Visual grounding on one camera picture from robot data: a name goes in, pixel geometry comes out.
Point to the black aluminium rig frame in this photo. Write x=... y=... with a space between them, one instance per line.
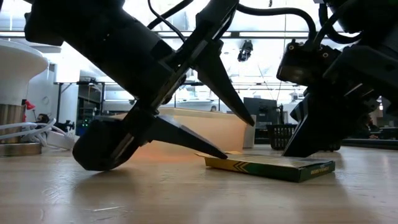
x=234 y=35

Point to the white plastic bin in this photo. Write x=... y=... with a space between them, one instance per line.
x=249 y=138

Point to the black computer monitor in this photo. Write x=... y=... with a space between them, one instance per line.
x=259 y=109

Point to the yellow green crayon box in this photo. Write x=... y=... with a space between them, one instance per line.
x=273 y=168

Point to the small red lamp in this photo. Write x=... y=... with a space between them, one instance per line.
x=28 y=105

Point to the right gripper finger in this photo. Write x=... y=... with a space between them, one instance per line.
x=323 y=127
x=298 y=110

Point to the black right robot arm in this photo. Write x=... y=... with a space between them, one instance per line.
x=373 y=15

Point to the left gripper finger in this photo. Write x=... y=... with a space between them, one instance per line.
x=217 y=77
x=174 y=132

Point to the white round table lamp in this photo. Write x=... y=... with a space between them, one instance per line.
x=18 y=71

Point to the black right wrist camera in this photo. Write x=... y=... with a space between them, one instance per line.
x=304 y=65

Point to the person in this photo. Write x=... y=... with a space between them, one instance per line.
x=42 y=119
x=367 y=127
x=213 y=108

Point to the black overhead camera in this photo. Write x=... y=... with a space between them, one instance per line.
x=245 y=51

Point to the white power adapter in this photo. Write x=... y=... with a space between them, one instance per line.
x=62 y=141

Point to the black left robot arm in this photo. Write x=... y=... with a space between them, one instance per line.
x=62 y=18

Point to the orange translucent plastic bin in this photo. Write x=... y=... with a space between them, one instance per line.
x=217 y=130

